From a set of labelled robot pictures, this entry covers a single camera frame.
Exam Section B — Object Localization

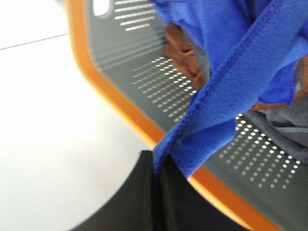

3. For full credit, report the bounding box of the brown towel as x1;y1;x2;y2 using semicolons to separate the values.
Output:
161;24;210;90

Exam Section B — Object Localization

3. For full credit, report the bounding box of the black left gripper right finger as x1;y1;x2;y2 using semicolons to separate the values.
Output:
156;156;247;231

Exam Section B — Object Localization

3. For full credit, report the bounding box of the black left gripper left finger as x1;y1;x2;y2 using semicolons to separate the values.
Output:
72;150;155;231

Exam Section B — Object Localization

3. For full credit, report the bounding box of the grey towel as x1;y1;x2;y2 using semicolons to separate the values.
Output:
244;59;308;166

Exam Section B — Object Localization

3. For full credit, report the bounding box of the blue towel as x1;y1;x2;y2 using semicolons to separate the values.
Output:
153;0;308;177

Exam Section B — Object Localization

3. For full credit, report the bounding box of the grey perforated laundry basket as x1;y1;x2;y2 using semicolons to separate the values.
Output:
84;0;308;231

